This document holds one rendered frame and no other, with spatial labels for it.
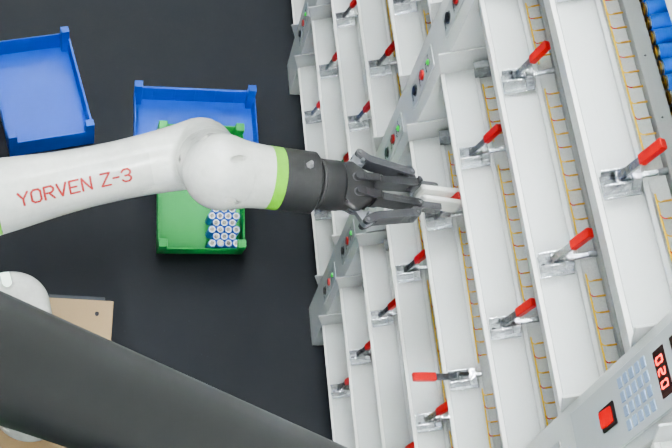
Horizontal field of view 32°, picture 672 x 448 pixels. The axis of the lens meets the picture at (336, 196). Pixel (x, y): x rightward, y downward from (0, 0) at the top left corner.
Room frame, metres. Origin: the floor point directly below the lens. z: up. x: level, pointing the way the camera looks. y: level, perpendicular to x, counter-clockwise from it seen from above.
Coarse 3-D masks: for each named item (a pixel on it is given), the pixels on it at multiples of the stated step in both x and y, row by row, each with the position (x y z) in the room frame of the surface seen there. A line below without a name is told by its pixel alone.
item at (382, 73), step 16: (368, 0) 1.55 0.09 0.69; (384, 0) 1.56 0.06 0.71; (368, 16) 1.52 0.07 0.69; (384, 16) 1.52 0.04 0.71; (368, 32) 1.48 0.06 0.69; (384, 32) 1.49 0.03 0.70; (368, 48) 1.44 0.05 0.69; (384, 48) 1.45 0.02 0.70; (368, 64) 1.41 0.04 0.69; (384, 64) 1.40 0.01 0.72; (368, 80) 1.37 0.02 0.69; (384, 80) 1.38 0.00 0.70; (384, 96) 1.35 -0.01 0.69; (400, 96) 1.34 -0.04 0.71; (384, 112) 1.31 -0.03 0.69; (384, 128) 1.28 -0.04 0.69
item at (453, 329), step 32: (416, 128) 1.14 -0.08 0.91; (448, 128) 1.16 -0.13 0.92; (416, 160) 1.11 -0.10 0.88; (448, 160) 1.12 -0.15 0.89; (448, 256) 0.95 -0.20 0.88; (448, 288) 0.90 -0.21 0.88; (448, 320) 0.85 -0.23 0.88; (480, 320) 0.86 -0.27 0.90; (448, 352) 0.80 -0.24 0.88; (480, 352) 0.81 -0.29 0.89; (448, 384) 0.75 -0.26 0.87; (480, 416) 0.72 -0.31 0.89
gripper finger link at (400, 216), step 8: (416, 208) 0.95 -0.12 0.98; (368, 216) 0.90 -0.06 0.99; (376, 216) 0.90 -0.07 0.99; (384, 216) 0.91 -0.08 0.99; (392, 216) 0.92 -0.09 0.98; (400, 216) 0.92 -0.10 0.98; (408, 216) 0.93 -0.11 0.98; (416, 216) 0.94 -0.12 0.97; (368, 224) 0.89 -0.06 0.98; (376, 224) 0.90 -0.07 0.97; (384, 224) 0.91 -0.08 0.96
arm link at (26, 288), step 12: (0, 276) 0.77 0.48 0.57; (12, 276) 0.78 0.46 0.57; (24, 276) 0.79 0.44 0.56; (0, 288) 0.75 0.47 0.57; (12, 288) 0.76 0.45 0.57; (24, 288) 0.77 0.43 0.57; (36, 288) 0.78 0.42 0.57; (24, 300) 0.75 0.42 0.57; (36, 300) 0.76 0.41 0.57; (48, 300) 0.77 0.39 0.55
